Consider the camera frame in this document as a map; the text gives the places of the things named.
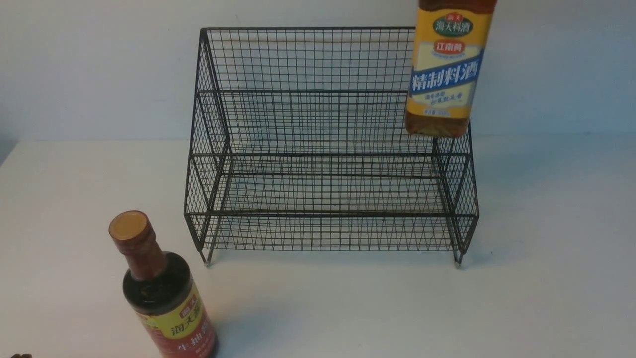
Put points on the dark soy sauce bottle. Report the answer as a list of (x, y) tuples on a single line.
[(160, 288)]

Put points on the yellow label cooking wine bottle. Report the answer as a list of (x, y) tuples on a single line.
[(449, 46)]

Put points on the black wire mesh rack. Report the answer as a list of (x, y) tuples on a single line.
[(298, 143)]

